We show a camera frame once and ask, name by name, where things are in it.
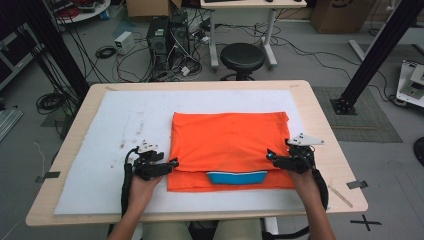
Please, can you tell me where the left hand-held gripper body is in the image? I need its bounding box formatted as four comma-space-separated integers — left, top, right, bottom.
132, 139, 165, 182

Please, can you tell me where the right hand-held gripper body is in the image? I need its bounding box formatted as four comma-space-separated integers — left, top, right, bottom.
288, 132, 325, 175

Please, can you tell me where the orange polo shirt blue collar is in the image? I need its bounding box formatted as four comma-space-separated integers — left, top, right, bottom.
166, 111, 296, 193

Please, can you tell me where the person's right hand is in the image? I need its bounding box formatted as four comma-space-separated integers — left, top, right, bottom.
288, 169, 321, 206

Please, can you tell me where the thin wooden stick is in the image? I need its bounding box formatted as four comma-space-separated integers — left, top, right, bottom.
328, 185, 354, 208

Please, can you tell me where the grey tape strip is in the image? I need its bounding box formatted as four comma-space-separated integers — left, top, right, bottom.
346, 180, 369, 190
35, 171, 62, 184

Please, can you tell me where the white table mat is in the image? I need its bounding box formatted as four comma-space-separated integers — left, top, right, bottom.
53, 89, 331, 216

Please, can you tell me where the grey floor mat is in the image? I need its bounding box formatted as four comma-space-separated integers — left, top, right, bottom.
311, 85, 403, 144

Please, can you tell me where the black round stool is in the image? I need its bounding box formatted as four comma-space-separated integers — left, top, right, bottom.
219, 42, 267, 82

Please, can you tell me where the black metal pillar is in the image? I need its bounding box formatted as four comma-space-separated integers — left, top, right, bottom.
19, 0, 90, 101
329, 0, 424, 116

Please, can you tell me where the black computer tower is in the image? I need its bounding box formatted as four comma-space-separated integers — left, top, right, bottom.
146, 16, 172, 69

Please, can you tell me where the small white box device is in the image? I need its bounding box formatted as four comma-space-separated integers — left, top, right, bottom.
114, 30, 136, 55

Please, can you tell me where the white equipment board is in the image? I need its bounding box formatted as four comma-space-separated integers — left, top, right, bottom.
395, 59, 424, 108

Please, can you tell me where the large cardboard box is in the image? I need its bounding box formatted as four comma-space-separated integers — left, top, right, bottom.
310, 0, 376, 34

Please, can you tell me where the small cardboard box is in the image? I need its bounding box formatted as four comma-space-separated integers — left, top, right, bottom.
125, 0, 183, 18

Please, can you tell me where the white standing desk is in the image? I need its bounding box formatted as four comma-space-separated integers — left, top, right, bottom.
199, 0, 308, 70

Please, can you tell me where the round white table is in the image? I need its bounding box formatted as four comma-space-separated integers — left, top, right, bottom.
49, 0, 112, 24

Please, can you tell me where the grey metal rack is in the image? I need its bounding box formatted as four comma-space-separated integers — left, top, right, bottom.
0, 23, 44, 91

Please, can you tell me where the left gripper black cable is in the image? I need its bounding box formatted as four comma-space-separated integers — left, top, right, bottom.
120, 148, 139, 218

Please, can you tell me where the tangle of floor cables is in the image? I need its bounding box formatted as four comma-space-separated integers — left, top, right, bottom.
114, 49, 204, 83

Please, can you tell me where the long black floor cable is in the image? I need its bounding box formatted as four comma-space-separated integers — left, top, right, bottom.
276, 34, 398, 103

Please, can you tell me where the large black cable coil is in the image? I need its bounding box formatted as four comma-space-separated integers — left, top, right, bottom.
35, 91, 68, 116

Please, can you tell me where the small black cable coil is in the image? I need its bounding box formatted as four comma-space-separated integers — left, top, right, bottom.
94, 45, 118, 60

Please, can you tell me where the aluminium rail piece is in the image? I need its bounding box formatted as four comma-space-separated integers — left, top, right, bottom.
0, 108, 24, 143

